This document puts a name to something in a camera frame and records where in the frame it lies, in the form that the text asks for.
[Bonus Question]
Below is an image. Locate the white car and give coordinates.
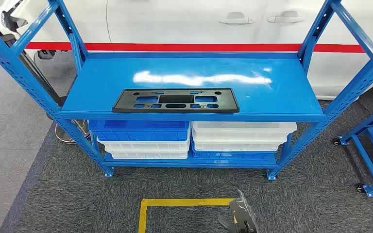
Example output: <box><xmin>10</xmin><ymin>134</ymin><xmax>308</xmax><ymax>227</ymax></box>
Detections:
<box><xmin>0</xmin><ymin>0</ymin><xmax>373</xmax><ymax>100</ymax></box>

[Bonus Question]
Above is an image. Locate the black pole stand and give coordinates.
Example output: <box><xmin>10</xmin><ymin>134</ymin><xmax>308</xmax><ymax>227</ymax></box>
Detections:
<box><xmin>0</xmin><ymin>6</ymin><xmax>90</xmax><ymax>145</ymax></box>

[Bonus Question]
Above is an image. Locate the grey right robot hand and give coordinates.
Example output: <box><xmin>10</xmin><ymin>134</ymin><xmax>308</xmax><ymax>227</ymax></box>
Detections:
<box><xmin>218</xmin><ymin>189</ymin><xmax>258</xmax><ymax>233</ymax></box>

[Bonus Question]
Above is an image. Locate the white car door handle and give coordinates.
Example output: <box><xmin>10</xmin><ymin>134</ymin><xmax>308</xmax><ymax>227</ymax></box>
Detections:
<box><xmin>219</xmin><ymin>12</ymin><xmax>255</xmax><ymax>25</ymax></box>
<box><xmin>267</xmin><ymin>10</ymin><xmax>305</xmax><ymax>24</ymax></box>

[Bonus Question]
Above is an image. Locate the blue plastic bin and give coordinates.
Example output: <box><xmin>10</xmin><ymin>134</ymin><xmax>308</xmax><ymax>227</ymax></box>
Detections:
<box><xmin>191</xmin><ymin>141</ymin><xmax>277</xmax><ymax>162</ymax></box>
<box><xmin>88</xmin><ymin>119</ymin><xmax>191</xmax><ymax>142</ymax></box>

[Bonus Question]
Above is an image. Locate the blue wheeled cart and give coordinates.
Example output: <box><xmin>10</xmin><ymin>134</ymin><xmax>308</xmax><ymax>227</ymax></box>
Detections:
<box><xmin>333</xmin><ymin>101</ymin><xmax>373</xmax><ymax>198</ymax></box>

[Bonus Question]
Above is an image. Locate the car headlight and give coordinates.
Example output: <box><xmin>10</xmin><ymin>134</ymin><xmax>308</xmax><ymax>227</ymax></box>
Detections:
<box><xmin>2</xmin><ymin>8</ymin><xmax>29</xmax><ymax>33</ymax></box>

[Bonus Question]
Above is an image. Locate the blue metal shelf rack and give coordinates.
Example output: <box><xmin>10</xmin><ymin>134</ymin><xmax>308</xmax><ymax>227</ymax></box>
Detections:
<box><xmin>0</xmin><ymin>0</ymin><xmax>373</xmax><ymax>182</ymax></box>

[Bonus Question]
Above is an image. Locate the black plastic plate part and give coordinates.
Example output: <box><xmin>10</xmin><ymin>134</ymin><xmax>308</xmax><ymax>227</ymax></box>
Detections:
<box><xmin>112</xmin><ymin>87</ymin><xmax>240</xmax><ymax>114</ymax></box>

